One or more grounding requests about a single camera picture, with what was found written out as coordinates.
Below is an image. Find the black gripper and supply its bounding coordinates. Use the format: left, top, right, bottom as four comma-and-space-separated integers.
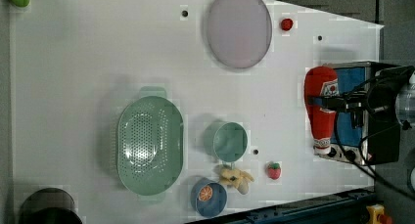
307, 90, 367, 128

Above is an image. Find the red plush ketchup bottle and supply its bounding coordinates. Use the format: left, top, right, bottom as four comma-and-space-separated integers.
303, 67, 339, 155

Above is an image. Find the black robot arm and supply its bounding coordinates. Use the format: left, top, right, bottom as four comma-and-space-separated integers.
305, 66, 414, 130

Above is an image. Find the green oval strainer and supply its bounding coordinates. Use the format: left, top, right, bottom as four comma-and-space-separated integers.
116, 86, 184, 196

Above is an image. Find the toy stove with blue top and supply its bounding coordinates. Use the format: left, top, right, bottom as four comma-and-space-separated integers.
321, 62, 405, 166

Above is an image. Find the red strawberry with green top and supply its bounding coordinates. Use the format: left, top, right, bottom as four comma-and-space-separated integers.
267, 162, 282, 180

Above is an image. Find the red plush strawberry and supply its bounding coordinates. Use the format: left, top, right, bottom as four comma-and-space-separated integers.
281, 19, 294, 31

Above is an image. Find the green cup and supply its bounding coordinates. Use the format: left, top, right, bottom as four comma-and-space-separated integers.
203, 121, 248, 162

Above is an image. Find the yellow clamp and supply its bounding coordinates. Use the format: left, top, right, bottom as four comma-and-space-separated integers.
366, 204, 393, 224

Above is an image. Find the grey round plate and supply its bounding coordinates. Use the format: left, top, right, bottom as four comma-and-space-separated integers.
206, 0, 272, 68

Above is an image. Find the yellow plush banana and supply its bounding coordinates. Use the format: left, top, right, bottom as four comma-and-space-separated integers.
219, 166, 254, 195

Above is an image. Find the blue bowl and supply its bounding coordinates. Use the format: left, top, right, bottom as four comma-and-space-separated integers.
191, 178, 227, 218

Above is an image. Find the orange slice toy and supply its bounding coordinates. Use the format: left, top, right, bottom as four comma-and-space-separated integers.
198, 185, 213, 202

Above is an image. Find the black round container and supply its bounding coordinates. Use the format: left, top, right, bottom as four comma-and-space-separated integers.
18, 188, 83, 224

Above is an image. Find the black cable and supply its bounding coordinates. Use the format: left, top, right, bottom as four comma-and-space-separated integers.
332, 111, 415, 201

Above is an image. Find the blue metal rail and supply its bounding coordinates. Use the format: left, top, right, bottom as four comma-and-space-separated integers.
187, 189, 377, 224

